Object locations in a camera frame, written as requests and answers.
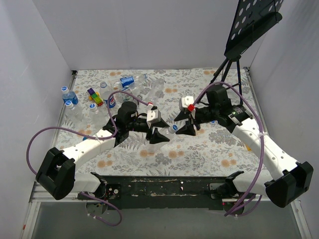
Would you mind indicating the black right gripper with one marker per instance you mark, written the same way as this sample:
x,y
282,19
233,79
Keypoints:
x,y
192,121

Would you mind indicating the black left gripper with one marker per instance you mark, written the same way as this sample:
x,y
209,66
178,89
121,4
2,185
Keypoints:
x,y
150,128

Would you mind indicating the Pepsi plastic bottle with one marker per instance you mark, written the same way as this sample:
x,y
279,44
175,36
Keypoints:
x,y
105,91
132,81

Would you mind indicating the Pocari Sweat plastic bottle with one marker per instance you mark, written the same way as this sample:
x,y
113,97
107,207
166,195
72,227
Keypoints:
x,y
70,96

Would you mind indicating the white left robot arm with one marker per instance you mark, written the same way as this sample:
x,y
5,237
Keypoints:
x,y
58,171

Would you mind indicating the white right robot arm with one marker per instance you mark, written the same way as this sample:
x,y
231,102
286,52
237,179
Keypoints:
x,y
279,176

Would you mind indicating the clear bottle black label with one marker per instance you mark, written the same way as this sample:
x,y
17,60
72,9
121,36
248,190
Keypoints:
x,y
137,99

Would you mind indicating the tall clear plastic bottle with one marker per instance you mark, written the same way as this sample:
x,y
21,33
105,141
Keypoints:
x,y
157,87

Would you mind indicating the small labelled clear bottle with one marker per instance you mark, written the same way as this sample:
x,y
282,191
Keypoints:
x,y
132,89

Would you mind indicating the colourful toy block car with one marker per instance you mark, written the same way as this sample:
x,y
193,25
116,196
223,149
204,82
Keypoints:
x,y
95,97

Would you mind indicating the black music stand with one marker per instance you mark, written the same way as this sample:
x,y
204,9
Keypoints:
x,y
253,18

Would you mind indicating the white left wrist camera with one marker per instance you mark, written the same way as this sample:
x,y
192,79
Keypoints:
x,y
153,114

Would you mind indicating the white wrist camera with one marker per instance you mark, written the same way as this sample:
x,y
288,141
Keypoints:
x,y
153,114
187,103

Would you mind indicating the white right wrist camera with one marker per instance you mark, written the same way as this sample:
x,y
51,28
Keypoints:
x,y
187,103

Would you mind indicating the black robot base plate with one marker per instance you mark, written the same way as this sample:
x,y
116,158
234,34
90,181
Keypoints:
x,y
160,192

